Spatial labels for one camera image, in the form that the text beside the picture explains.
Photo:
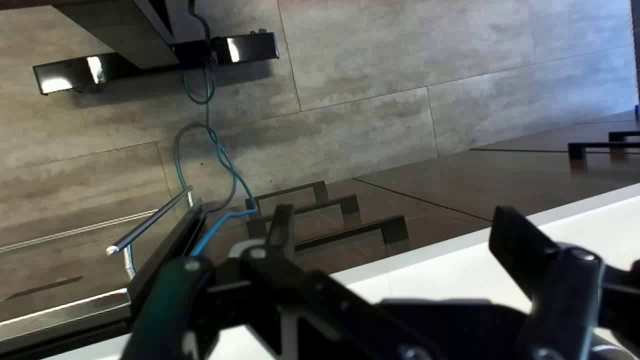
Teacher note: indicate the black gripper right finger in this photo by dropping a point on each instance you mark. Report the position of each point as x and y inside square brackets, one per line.
[567, 292]

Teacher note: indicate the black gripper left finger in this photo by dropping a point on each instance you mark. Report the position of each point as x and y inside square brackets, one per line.
[281, 312]

